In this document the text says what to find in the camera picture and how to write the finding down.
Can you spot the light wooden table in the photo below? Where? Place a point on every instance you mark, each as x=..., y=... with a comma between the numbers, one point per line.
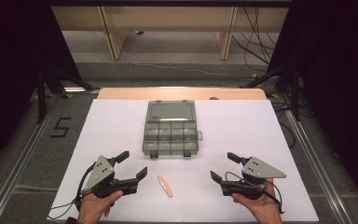
x=180, y=93

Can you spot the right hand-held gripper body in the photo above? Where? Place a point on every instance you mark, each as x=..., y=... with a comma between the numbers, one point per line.
x=254, y=169

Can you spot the black metal stand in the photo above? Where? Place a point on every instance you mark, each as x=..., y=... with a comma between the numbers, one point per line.
x=294, y=93
x=41, y=93

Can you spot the peach oblong strip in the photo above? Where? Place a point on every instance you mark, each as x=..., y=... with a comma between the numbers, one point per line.
x=165, y=186

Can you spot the white table sheet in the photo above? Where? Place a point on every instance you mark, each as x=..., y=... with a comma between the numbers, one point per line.
x=230, y=133

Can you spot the metal floor rail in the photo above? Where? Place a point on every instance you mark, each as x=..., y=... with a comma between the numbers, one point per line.
x=310, y=149
x=28, y=149

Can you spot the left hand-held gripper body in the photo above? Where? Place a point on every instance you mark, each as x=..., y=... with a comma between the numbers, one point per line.
x=104, y=183

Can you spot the black curtain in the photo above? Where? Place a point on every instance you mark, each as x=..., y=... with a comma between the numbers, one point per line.
x=338, y=77
x=9, y=62

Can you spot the black wrist band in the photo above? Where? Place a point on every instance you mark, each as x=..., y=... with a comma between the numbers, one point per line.
x=71, y=220

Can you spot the clear plastic compartment box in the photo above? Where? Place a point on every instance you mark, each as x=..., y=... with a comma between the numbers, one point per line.
x=171, y=133

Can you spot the person's right hand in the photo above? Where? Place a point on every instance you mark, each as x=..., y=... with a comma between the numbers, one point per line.
x=265, y=208

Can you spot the light wooden bench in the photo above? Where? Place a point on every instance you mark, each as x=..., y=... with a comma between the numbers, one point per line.
x=167, y=14

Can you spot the person's left hand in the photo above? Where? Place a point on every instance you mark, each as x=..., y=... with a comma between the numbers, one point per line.
x=91, y=208

